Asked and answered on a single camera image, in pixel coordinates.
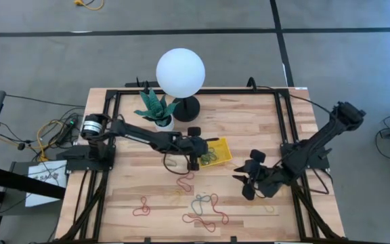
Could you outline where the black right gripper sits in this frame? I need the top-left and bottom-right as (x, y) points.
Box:
(232, 148), (286, 201)

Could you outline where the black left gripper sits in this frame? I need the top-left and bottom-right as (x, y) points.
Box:
(177, 126), (221, 171)

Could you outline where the yellow plastic mesh bin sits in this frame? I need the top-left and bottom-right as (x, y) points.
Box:
(197, 136), (234, 169)

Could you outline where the long red rubber band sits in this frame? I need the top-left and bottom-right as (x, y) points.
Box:
(181, 212), (217, 234)
(209, 193), (230, 226)

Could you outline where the green plant in white pot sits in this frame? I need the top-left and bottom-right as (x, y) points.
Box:
(133, 87), (179, 133)

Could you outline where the white globe lamp black base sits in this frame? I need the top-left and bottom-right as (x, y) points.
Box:
(156, 47), (206, 123)

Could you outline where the black power strip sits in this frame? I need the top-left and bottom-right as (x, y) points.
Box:
(58, 115), (81, 137)

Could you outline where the white paper sign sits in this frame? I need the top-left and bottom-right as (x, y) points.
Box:
(24, 160), (68, 208)

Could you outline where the black metal beam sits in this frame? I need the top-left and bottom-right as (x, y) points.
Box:
(0, 162), (68, 201)

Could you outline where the black left arm loop cable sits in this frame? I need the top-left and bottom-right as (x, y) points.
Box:
(162, 152), (191, 176)

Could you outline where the black arm loop cable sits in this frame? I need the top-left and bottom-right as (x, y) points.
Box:
(162, 152), (191, 176)
(311, 165), (332, 196)

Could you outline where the black right arm loop cable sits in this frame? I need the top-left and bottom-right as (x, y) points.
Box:
(311, 165), (332, 196)

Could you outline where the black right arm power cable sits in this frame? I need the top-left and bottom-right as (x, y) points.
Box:
(255, 85), (333, 115)

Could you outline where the black thin floor cable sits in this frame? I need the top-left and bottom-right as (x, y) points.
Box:
(5, 94), (86, 109)

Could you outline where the yellow cable with plug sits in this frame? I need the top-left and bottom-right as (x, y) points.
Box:
(35, 119), (64, 163)

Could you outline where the yellow floor cable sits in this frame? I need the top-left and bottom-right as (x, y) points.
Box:
(73, 0), (105, 11)

